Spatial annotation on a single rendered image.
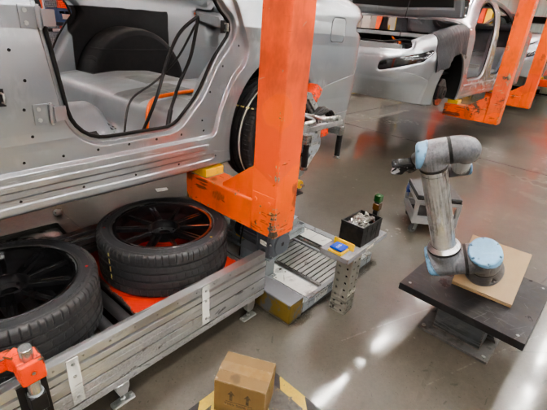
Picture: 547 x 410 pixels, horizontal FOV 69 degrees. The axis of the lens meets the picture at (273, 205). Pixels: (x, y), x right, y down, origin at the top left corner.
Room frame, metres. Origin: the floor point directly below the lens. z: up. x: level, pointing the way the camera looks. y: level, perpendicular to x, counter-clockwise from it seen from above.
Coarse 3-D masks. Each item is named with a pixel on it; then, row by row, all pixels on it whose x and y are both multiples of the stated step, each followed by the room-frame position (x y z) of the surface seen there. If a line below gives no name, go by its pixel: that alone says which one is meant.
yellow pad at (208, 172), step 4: (216, 164) 2.13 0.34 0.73; (220, 164) 2.13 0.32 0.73; (200, 168) 2.06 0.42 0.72; (204, 168) 2.05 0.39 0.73; (208, 168) 2.05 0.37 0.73; (212, 168) 2.07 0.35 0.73; (216, 168) 2.09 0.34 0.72; (220, 168) 2.11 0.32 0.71; (196, 172) 2.08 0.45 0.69; (200, 172) 2.06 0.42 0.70; (204, 172) 2.04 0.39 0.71; (208, 172) 2.05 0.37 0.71; (212, 172) 2.07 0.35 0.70; (216, 172) 2.09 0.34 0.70; (220, 172) 2.11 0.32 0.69; (200, 176) 2.05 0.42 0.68; (204, 176) 2.04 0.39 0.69; (208, 176) 2.05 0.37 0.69; (212, 176) 2.07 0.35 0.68
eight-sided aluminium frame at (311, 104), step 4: (308, 92) 2.46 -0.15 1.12; (308, 96) 2.44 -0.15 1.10; (312, 96) 2.47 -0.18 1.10; (308, 100) 2.47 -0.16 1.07; (312, 100) 2.48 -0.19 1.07; (308, 104) 2.52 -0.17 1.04; (312, 104) 2.48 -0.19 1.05; (316, 104) 2.52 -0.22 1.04; (308, 108) 2.54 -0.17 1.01; (312, 108) 2.51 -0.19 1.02; (316, 108) 2.52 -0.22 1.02; (312, 112) 2.56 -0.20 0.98; (320, 120) 2.56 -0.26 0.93; (316, 132) 2.56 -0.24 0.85; (320, 132) 2.58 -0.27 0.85; (312, 156) 2.53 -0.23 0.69; (300, 160) 2.52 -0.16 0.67; (308, 160) 2.50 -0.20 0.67; (300, 164) 2.51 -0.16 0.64; (308, 164) 2.51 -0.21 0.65; (300, 172) 2.44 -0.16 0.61; (300, 176) 2.45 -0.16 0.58
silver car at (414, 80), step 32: (480, 0) 5.78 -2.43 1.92; (384, 32) 5.86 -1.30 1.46; (416, 32) 8.22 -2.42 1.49; (480, 32) 8.62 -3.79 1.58; (384, 64) 4.61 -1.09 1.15; (416, 64) 4.54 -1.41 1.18; (480, 64) 6.11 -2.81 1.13; (384, 96) 4.63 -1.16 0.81; (416, 96) 4.57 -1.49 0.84; (448, 96) 5.32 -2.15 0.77
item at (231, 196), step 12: (252, 168) 1.82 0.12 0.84; (192, 180) 2.08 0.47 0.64; (204, 180) 2.02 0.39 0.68; (216, 180) 2.02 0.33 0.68; (228, 180) 1.93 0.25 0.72; (240, 180) 1.87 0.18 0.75; (252, 180) 1.82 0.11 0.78; (192, 192) 2.08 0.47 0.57; (204, 192) 2.02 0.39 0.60; (216, 192) 1.96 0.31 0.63; (228, 192) 1.90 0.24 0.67; (240, 192) 1.87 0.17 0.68; (204, 204) 2.02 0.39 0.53; (216, 204) 1.95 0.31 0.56; (228, 204) 1.89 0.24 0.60; (240, 204) 1.84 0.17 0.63; (228, 216) 1.89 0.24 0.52; (240, 216) 1.83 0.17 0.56
